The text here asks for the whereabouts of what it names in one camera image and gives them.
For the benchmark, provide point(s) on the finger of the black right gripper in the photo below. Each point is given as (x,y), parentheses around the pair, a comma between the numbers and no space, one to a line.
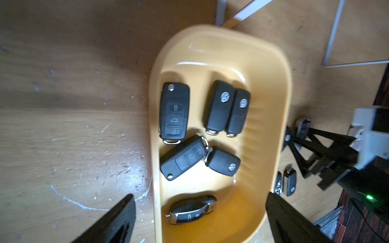
(328,149)

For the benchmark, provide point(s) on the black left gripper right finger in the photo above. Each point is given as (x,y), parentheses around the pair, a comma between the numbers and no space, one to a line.
(288,225)

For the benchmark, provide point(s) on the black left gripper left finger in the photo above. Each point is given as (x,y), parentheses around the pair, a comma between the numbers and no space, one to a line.
(116,226)

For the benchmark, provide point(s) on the black car key with ring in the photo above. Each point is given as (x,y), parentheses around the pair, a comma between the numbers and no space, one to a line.
(302,126)

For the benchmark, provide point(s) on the glossy black car key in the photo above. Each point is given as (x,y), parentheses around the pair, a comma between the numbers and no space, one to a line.
(191,209)

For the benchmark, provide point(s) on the black flip car key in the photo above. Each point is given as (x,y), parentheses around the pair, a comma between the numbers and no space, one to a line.
(222,161)

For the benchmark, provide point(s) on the yellow storage tray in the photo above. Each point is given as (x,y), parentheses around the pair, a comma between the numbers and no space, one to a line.
(197,56)

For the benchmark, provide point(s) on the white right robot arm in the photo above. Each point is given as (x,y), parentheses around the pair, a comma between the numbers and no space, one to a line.
(370,184)

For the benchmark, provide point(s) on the black car key with logo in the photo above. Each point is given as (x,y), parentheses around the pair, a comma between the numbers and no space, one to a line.
(289,180)

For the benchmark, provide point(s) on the white metal shelf rack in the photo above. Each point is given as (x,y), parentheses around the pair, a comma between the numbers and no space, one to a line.
(329,33)

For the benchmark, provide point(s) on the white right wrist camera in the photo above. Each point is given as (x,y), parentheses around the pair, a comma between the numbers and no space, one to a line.
(375,137)

